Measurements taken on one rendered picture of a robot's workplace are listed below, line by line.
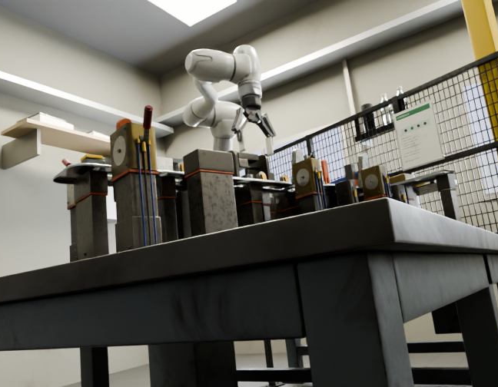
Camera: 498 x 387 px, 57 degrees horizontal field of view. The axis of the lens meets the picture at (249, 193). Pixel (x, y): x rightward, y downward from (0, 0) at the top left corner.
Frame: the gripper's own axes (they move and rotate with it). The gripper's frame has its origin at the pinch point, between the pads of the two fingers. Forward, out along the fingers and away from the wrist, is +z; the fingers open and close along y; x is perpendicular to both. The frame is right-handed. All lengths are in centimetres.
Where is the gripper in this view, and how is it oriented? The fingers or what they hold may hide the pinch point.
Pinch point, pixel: (256, 150)
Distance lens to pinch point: 169.6
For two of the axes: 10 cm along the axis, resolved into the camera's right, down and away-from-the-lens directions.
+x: -6.3, 2.3, 7.4
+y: 7.7, 0.5, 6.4
